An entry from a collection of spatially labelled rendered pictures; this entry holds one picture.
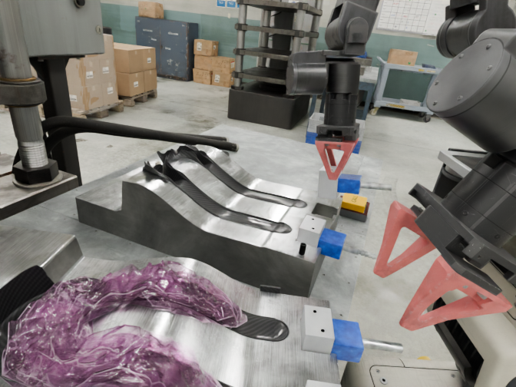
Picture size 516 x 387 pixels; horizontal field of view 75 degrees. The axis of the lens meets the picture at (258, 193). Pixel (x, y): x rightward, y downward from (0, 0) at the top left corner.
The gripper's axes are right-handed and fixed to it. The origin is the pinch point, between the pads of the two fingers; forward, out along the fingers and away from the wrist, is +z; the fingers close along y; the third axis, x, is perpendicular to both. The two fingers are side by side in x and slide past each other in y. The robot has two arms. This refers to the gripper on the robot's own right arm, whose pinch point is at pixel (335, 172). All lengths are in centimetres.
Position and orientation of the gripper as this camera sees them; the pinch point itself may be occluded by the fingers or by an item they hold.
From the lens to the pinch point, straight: 66.6
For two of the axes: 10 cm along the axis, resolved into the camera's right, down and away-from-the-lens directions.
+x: 9.3, 1.2, -3.5
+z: -0.1, 9.6, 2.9
